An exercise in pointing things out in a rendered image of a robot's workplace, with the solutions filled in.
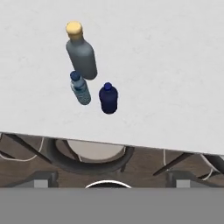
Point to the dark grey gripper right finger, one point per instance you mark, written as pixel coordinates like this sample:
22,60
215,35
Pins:
180,176

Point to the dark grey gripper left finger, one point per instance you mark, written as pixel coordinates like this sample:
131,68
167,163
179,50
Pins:
43,177

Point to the white-rimmed round object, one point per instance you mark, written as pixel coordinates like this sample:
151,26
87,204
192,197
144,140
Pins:
108,183

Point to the clear plastic bottle blue cap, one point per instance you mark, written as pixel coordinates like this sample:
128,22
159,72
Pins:
80,89

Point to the dark blue bottle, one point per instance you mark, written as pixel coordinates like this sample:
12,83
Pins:
108,99

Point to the grey bottle with yellow cap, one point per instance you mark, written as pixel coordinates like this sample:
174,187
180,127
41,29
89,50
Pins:
82,55

